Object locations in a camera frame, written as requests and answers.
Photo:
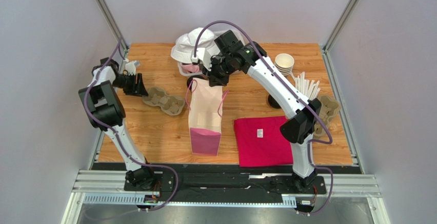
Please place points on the cardboard cup carrier tray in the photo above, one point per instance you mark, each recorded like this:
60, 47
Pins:
329, 110

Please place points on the bundle of white straws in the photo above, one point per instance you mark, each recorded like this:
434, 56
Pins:
309, 88

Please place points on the pink cloth in basket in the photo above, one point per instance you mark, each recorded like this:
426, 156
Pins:
190, 68

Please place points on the stack of black lids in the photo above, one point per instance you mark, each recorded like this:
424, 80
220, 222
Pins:
272, 102

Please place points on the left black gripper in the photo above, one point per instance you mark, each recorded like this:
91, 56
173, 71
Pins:
141, 89

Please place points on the white bucket hat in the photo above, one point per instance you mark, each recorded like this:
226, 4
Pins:
184, 45

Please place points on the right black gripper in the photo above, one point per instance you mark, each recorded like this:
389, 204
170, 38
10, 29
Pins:
217, 74

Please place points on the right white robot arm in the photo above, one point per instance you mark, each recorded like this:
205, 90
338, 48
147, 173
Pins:
252, 59

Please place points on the single cardboard cup carrier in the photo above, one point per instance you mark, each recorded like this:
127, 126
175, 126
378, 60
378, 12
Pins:
171, 105

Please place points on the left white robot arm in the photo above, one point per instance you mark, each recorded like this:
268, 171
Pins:
106, 112

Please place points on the stack of paper cups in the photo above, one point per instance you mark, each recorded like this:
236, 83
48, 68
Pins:
284, 63

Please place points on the pink and cream paper bag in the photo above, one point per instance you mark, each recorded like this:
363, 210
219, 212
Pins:
205, 113

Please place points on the folded red t-shirt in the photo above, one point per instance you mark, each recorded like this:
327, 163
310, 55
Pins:
260, 142

